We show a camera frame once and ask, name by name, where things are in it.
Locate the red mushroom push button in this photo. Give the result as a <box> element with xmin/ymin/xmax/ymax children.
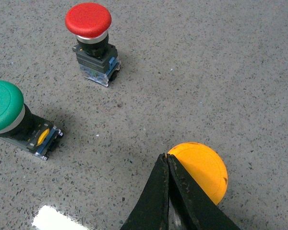
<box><xmin>65</xmin><ymin>2</ymin><xmax>120</xmax><ymax>87</ymax></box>

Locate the yellow mushroom push button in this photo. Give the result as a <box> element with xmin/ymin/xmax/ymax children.
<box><xmin>168</xmin><ymin>142</ymin><xmax>228</xmax><ymax>205</ymax></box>

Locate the green mushroom push button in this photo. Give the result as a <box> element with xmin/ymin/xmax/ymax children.
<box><xmin>0</xmin><ymin>80</ymin><xmax>63</xmax><ymax>161</ymax></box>

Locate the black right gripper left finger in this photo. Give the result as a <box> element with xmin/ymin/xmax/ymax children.
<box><xmin>121</xmin><ymin>154</ymin><xmax>169</xmax><ymax>230</ymax></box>

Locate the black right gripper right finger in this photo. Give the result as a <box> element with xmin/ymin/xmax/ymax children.
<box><xmin>167</xmin><ymin>155</ymin><xmax>239</xmax><ymax>230</ymax></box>

